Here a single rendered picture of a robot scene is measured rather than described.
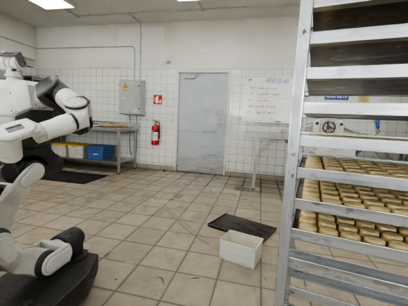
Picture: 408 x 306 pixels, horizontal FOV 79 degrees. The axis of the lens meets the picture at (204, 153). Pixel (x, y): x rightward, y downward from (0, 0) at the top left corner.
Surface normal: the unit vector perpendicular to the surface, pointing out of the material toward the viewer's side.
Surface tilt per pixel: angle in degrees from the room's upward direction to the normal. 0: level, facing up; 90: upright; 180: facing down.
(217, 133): 90
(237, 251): 90
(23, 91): 86
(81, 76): 90
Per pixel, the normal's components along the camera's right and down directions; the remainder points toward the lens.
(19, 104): 0.55, 0.06
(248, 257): -0.47, 0.09
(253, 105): -0.22, 0.11
